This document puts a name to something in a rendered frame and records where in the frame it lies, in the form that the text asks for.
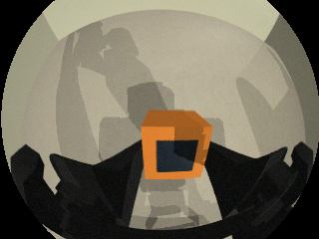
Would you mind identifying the orange block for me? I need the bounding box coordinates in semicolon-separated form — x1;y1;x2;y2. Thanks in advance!
141;111;212;179

